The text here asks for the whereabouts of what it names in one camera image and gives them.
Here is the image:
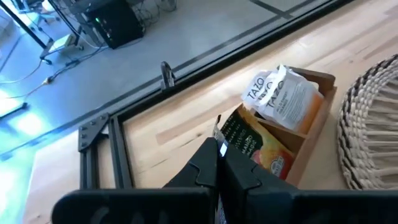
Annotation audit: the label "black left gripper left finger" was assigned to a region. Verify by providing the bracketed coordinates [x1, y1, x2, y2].
[162, 137, 219, 224]

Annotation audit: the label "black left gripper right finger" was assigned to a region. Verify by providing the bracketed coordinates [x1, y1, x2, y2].
[218, 148, 298, 224]

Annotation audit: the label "dark shiny foil tea packet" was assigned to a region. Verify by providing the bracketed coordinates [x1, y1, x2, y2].
[212, 114, 230, 224]

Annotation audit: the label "dark green mango tea packet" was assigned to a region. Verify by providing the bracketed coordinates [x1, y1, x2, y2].
[219, 105, 295, 181]

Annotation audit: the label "white orange Tazo tea packet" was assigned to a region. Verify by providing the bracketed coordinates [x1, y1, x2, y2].
[259, 64, 325, 134]
[257, 73, 282, 110]
[241, 70, 271, 106]

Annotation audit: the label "wooden tea organizer box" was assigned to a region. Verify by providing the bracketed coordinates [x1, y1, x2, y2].
[217, 66, 338, 187]

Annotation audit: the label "round woven placemat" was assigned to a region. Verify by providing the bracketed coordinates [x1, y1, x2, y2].
[336, 53, 398, 191]

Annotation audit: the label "black computer tower with lights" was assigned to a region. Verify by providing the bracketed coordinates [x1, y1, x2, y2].
[84, 0, 145, 50]

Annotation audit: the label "grey rolling stand base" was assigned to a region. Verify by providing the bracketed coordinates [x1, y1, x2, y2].
[39, 29, 85, 65]

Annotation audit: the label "black flat floor bar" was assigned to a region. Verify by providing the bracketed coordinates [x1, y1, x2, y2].
[0, 101, 29, 121]

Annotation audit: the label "black table end rail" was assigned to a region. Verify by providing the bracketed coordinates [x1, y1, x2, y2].
[78, 114, 134, 190]

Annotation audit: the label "black table edge handle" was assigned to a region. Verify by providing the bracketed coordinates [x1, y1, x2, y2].
[159, 60, 177, 91]

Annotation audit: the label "grey metal corner bracket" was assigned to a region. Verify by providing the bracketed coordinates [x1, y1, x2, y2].
[77, 112, 110, 153]

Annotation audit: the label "tangled black floor cables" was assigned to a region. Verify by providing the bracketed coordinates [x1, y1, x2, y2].
[126, 0, 178, 29]

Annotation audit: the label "black floor cable with plug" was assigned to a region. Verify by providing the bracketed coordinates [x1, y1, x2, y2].
[40, 45, 108, 86]

